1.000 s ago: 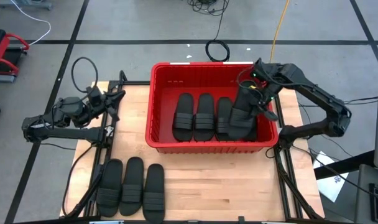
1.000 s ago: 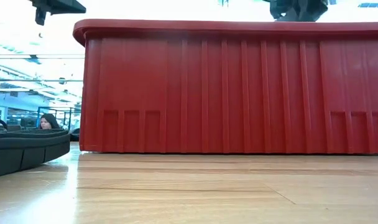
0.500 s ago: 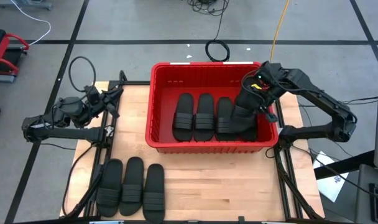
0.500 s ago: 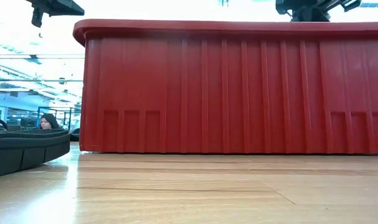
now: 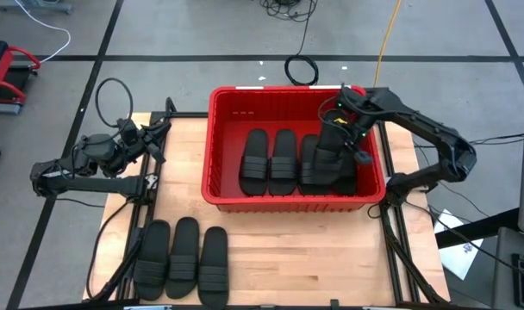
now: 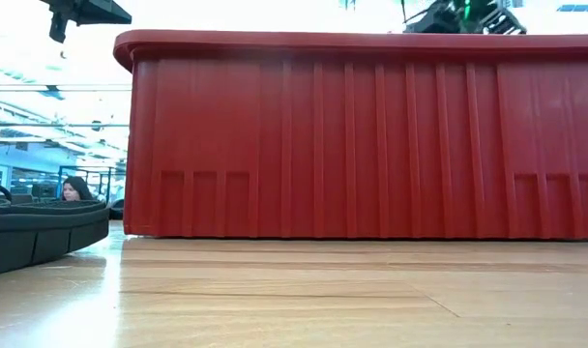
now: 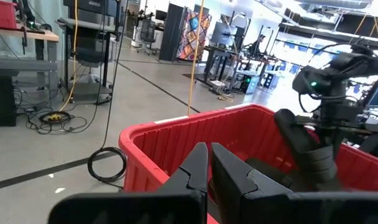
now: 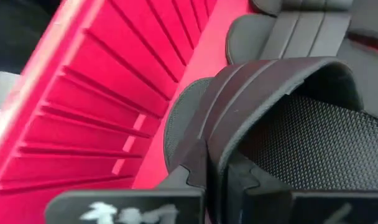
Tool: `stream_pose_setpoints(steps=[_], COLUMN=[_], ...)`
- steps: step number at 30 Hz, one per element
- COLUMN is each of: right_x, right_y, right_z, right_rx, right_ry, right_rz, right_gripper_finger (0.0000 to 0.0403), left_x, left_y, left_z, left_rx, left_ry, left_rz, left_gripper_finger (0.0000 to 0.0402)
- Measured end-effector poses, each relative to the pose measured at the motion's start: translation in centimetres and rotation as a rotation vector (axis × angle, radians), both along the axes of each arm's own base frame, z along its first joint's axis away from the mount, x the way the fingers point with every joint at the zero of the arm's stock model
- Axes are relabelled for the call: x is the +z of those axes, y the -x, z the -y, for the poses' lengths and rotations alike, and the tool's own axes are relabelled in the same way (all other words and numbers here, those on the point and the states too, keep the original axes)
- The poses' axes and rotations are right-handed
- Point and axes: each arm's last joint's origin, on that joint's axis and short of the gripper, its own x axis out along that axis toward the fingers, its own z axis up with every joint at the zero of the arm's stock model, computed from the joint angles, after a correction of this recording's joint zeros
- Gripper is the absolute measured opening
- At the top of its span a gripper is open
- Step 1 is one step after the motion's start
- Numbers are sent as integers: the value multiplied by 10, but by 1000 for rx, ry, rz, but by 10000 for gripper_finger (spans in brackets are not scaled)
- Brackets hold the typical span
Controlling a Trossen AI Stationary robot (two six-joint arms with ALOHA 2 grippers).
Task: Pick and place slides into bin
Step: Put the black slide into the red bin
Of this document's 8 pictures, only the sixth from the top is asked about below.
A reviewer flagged black rubber slide sandal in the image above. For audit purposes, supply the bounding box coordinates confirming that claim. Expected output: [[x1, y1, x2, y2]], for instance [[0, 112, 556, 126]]
[[0, 199, 111, 278]]

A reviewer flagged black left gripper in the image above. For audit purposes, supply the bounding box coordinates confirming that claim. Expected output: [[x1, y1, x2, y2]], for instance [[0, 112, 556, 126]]
[[40, 0, 133, 44]]

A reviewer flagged person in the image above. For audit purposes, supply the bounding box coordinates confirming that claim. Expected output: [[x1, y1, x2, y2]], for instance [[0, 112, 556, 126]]
[[61, 176, 96, 202]]

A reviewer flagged black aluminium rig frame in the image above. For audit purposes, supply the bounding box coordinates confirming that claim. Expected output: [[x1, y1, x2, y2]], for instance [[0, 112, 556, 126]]
[[107, 197, 127, 222]]

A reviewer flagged red plastic bin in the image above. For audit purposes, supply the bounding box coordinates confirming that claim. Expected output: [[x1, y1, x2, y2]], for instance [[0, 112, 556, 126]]
[[112, 28, 588, 242]]

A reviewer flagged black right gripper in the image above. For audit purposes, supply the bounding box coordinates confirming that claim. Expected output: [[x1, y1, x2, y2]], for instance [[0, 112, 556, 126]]
[[402, 0, 528, 35]]

